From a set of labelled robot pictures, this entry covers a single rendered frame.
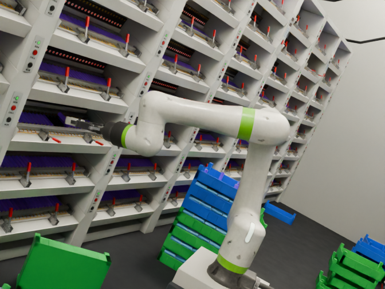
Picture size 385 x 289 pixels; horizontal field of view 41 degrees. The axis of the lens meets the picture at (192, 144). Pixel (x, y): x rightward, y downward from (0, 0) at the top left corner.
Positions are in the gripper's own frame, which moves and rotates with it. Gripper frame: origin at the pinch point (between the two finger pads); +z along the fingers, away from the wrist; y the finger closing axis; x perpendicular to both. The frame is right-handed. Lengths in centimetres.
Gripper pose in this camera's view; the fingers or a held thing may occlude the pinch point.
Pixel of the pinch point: (74, 121)
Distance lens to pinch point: 208.2
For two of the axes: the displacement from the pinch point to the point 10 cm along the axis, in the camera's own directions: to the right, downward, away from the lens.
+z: -8.6, -2.2, 4.5
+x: -2.2, 9.7, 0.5
